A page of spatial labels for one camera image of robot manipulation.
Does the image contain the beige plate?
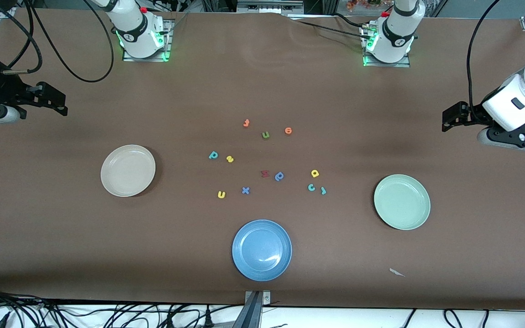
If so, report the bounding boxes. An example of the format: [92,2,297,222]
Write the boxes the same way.
[101,145,156,197]

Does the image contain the metal camera post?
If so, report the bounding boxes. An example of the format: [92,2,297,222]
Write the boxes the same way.
[232,290,272,328]

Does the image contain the black cable on table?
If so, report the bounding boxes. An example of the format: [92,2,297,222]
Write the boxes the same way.
[333,13,381,29]
[290,17,370,41]

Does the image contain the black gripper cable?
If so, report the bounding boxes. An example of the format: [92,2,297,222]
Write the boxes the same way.
[467,0,502,112]
[3,0,115,83]

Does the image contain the blue plate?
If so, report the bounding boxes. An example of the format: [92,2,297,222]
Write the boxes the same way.
[232,220,292,282]

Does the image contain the light green plate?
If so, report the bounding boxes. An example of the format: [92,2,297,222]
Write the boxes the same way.
[374,174,431,231]

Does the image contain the grey metal box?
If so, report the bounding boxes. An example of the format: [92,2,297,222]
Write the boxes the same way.
[237,0,304,14]

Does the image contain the brown table cover sheet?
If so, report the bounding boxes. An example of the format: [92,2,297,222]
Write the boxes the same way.
[0,8,525,311]

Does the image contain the orange artificial flowers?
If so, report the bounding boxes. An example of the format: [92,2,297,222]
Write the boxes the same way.
[347,0,393,10]

